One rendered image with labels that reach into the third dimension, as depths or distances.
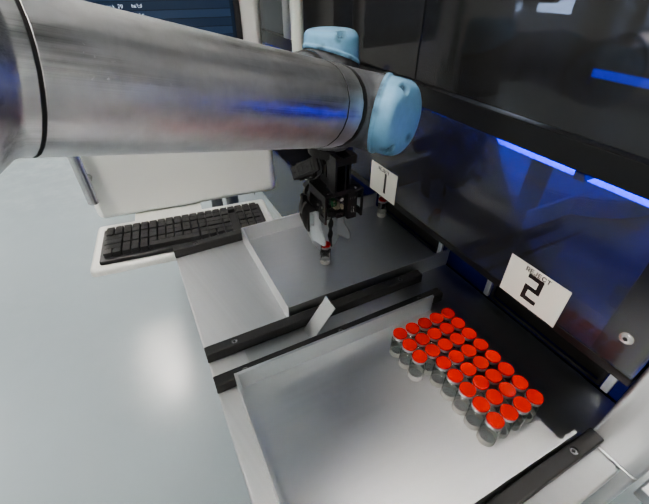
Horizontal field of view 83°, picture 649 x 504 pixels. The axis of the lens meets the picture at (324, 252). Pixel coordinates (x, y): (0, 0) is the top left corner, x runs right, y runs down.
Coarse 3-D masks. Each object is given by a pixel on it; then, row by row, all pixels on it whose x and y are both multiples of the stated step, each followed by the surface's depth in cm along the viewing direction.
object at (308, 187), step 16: (320, 160) 59; (336, 160) 54; (352, 160) 55; (320, 176) 61; (336, 176) 55; (304, 192) 64; (320, 192) 58; (336, 192) 57; (352, 192) 59; (320, 208) 60; (336, 208) 61; (352, 208) 61
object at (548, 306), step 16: (512, 256) 49; (512, 272) 50; (528, 272) 47; (512, 288) 51; (544, 288) 46; (560, 288) 44; (528, 304) 49; (544, 304) 47; (560, 304) 45; (544, 320) 47
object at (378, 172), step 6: (372, 162) 73; (372, 168) 74; (378, 168) 72; (384, 168) 70; (372, 174) 74; (378, 174) 72; (384, 174) 70; (390, 174) 69; (372, 180) 75; (378, 180) 73; (390, 180) 69; (396, 180) 68; (372, 186) 76; (378, 186) 74; (390, 186) 70; (396, 186) 68; (378, 192) 74; (390, 192) 70; (390, 198) 71
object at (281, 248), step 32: (256, 224) 79; (288, 224) 83; (352, 224) 85; (384, 224) 85; (256, 256) 71; (288, 256) 76; (352, 256) 76; (384, 256) 76; (416, 256) 76; (288, 288) 68; (320, 288) 68; (352, 288) 65
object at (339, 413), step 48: (336, 336) 55; (384, 336) 59; (240, 384) 49; (288, 384) 52; (336, 384) 52; (384, 384) 52; (288, 432) 47; (336, 432) 47; (384, 432) 47; (432, 432) 47; (528, 432) 47; (576, 432) 44; (288, 480) 43; (336, 480) 43; (384, 480) 43; (432, 480) 43; (480, 480) 43
